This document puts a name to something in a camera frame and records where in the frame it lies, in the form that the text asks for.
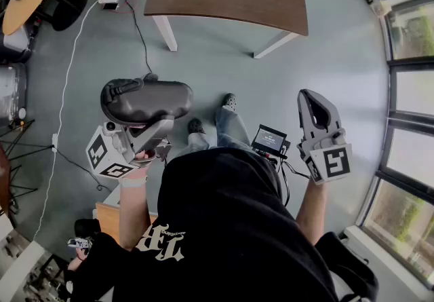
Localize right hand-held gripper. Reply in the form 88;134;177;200
296;89;354;187

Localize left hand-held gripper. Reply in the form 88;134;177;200
85;116;176;180

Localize black glasses case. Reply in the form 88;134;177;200
100;73;195;127

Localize person's right forearm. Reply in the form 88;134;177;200
295;178;328;248

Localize person's left forearm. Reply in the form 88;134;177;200
118;166;160;251

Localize person's left hand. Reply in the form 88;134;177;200
134;148;157;168

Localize person's left black shoe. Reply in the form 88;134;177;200
188;118;206;135

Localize person's black shoe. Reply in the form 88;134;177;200
188;118;206;135
222;92;237;112

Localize small black monitor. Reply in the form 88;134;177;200
251;124;290;156

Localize white wristband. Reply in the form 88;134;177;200
121;175;149;190

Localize person's blue jeans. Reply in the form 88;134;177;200
176;105;256;159

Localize person's right black shoe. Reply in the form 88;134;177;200
222;92;237;112

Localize light wooden box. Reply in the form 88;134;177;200
96;202;159;244

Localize black shirt with cream print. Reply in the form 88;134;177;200
69;147;379;302

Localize large dark-framed window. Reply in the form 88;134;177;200
355;0;434;290

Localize black tripod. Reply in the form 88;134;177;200
0;119;57;200

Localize black round table base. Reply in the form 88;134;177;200
50;0;90;32

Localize black monitor cables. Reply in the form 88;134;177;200
276;153;311;208

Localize black power cable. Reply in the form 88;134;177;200
117;0;159;81

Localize thin black floor cable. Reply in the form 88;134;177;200
56;147;111;192

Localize white cable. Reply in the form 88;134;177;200
32;0;102;244

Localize thin red cable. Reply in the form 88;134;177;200
118;0;140;14

